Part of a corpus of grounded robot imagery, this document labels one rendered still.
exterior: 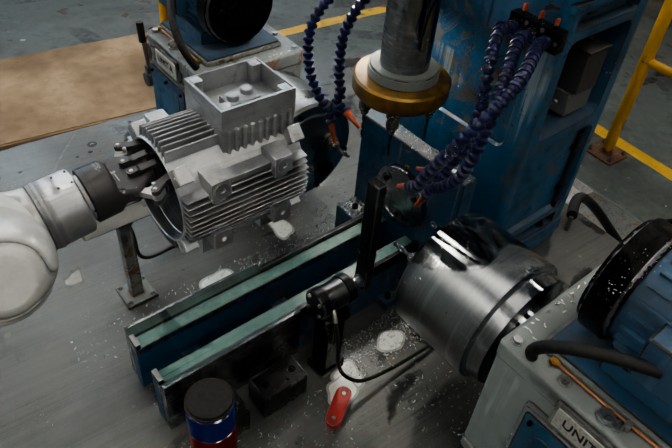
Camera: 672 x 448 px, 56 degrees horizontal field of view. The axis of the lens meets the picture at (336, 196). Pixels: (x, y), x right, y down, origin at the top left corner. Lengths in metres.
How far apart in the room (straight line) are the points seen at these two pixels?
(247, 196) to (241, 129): 0.09
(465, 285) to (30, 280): 0.67
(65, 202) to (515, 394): 0.69
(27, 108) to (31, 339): 2.06
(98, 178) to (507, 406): 0.69
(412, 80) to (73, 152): 1.10
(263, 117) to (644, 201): 2.71
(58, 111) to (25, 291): 2.71
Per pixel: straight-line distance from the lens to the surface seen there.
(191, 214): 0.85
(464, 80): 1.33
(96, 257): 1.58
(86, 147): 1.91
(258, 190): 0.89
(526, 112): 1.24
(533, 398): 1.01
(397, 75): 1.12
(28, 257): 0.64
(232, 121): 0.85
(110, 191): 0.84
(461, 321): 1.06
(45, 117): 3.30
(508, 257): 1.09
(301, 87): 1.44
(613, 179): 3.47
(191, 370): 1.17
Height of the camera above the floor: 1.90
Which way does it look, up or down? 41 degrees down
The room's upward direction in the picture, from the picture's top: 5 degrees clockwise
